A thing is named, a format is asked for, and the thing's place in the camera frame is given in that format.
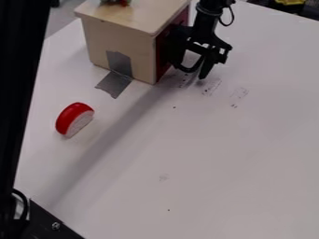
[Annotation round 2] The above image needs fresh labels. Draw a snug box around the cabinet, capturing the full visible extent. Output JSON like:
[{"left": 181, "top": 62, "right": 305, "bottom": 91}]
[{"left": 73, "top": 0, "right": 194, "bottom": 86}]

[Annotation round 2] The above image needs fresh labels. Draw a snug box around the grey tape strip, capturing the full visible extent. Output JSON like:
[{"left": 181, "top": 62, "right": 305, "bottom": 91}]
[{"left": 93, "top": 49, "right": 135, "bottom": 100}]

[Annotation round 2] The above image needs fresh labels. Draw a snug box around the black cable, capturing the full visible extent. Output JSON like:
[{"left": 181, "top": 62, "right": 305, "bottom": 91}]
[{"left": 8, "top": 188, "right": 33, "bottom": 226}]

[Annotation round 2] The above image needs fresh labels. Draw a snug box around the drawer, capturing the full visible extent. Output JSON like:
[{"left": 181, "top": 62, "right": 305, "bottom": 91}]
[{"left": 153, "top": 5, "right": 192, "bottom": 86}]

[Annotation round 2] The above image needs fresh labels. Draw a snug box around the red and white toy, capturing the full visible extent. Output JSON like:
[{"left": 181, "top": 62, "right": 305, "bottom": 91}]
[{"left": 54, "top": 102, "right": 96, "bottom": 139}]

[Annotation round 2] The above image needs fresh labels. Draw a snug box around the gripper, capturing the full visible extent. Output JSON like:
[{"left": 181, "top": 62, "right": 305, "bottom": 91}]
[{"left": 167, "top": 25, "right": 235, "bottom": 80}]

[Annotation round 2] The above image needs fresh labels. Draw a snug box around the black post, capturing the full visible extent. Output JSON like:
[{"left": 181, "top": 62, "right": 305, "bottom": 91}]
[{"left": 0, "top": 0, "right": 53, "bottom": 239}]

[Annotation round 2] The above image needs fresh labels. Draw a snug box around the green and red toy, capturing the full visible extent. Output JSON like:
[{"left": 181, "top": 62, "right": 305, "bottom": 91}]
[{"left": 98, "top": 0, "right": 132, "bottom": 7}]

